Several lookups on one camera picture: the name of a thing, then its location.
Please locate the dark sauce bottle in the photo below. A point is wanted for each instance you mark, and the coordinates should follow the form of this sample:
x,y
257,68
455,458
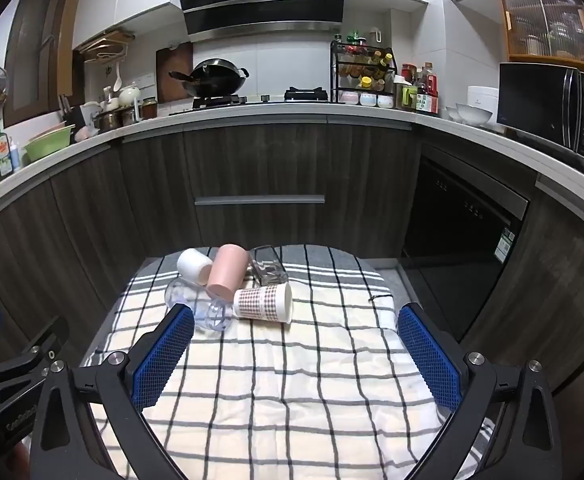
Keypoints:
x,y
426,77

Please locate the wooden glass-door cabinet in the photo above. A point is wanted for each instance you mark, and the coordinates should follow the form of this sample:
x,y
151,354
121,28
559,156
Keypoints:
x,y
547,25

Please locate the black microwave oven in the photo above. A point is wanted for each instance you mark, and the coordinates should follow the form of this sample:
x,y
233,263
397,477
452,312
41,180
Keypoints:
x,y
532,105

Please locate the white hanging ladle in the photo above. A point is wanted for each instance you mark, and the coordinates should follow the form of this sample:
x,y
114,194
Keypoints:
x,y
117,80

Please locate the wall rack with wooden boards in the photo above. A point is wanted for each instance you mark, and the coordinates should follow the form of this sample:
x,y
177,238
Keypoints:
x,y
104,45

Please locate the patterned paper cup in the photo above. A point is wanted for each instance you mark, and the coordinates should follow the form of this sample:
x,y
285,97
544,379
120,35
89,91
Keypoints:
x,y
262,303

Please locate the green mug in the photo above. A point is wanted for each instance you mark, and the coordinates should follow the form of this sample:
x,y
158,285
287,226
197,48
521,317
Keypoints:
x,y
409,97

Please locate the brown framed window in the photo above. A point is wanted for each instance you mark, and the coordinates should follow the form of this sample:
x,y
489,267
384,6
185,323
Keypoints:
x,y
37,50

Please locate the black knife block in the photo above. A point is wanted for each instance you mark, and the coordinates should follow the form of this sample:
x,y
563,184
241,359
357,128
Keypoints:
x,y
72,116

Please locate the green plastic basin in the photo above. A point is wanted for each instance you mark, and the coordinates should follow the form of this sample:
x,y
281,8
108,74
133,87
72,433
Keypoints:
x,y
49,149

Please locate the green dish soap bottle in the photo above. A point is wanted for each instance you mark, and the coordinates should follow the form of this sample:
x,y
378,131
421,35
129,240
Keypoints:
x,y
2,152

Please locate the black wok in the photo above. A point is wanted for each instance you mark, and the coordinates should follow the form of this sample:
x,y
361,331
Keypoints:
x,y
217,76

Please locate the clear square glass cup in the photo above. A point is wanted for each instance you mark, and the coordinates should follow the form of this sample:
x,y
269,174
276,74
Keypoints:
x,y
267,270

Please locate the white teapot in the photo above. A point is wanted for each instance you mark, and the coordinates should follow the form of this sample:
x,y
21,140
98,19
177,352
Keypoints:
x,y
129,95

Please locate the black built-in dishwasher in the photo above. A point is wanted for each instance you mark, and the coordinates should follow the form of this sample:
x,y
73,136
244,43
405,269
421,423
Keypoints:
x,y
452,230

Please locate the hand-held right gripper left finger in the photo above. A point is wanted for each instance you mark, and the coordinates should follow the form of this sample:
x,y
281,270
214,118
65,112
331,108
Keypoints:
x,y
164,357

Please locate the pink cup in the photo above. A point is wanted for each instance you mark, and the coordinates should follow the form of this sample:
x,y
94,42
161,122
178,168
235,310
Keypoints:
x,y
227,270

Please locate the black and white checked cloth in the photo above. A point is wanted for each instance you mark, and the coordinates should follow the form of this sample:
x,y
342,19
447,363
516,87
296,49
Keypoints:
x,y
292,365

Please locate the black spice rack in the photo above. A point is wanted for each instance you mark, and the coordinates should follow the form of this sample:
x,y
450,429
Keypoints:
x,y
339,77

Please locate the dark wood kitchen cabinet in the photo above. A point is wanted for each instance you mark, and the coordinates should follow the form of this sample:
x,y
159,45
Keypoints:
x,y
262,165

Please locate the dark wooden cutting board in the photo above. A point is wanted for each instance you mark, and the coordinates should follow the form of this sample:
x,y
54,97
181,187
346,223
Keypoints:
x,y
172,72

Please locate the clear plastic cup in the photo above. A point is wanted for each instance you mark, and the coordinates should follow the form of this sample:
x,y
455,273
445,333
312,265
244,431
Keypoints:
x,y
187,294

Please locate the black range hood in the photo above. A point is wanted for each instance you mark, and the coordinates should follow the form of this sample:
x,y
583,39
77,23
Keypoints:
x,y
262,5

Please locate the red lid jar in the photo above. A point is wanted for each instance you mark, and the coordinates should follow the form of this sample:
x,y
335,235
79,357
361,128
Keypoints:
x,y
408,72

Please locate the steel pot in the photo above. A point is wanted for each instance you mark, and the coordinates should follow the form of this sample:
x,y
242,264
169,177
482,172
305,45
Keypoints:
x,y
108,120

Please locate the black gas stove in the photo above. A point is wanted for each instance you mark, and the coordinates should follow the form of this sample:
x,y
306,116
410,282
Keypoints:
x,y
272,102

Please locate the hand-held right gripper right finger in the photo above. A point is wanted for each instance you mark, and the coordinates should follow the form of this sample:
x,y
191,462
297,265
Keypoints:
x,y
429,357

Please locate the red sauce jar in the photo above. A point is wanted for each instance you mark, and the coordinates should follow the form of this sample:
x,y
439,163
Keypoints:
x,y
149,110

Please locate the small white bowl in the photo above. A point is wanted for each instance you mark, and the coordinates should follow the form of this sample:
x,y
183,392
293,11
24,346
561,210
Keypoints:
x,y
452,113

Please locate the large white bowl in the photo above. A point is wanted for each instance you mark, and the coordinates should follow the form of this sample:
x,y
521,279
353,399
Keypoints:
x,y
473,114

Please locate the white cup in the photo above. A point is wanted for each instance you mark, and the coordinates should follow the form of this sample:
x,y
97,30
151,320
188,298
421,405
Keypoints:
x,y
192,264

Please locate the white rice cooker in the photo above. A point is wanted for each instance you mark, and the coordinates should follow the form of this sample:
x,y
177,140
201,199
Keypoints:
x,y
482,100

